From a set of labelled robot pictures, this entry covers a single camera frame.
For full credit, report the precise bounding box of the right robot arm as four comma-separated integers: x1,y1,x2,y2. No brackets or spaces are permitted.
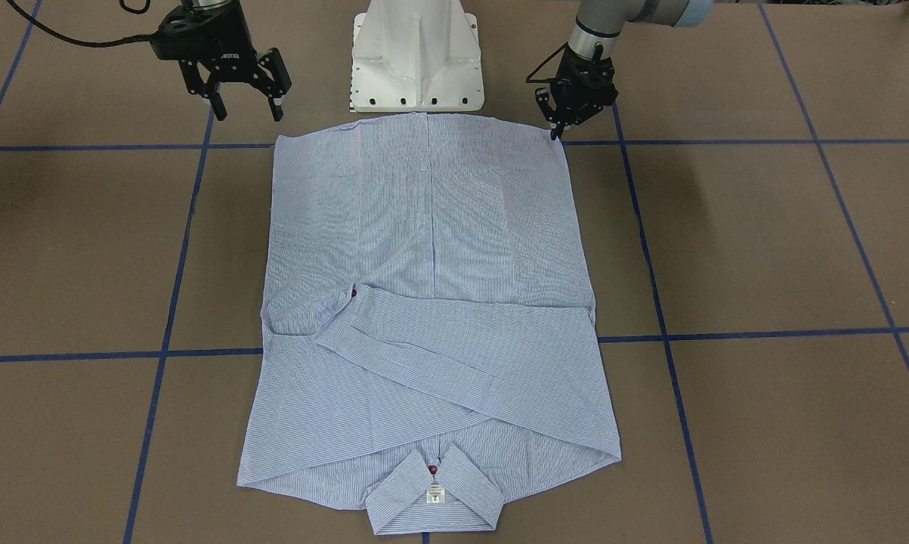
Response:
149,1,292,122

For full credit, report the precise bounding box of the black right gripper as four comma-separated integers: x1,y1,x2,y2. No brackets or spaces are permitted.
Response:
150,4,292,122

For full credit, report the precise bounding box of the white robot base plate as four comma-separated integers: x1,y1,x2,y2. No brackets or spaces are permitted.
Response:
348,1,485,113

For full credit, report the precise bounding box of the blue striped button shirt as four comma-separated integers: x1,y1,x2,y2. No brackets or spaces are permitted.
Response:
237,113,621,535

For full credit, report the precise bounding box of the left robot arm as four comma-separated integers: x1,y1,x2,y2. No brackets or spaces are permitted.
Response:
524,1,714,141

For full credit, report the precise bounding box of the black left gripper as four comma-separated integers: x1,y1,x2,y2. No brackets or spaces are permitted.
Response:
537,42,619,141

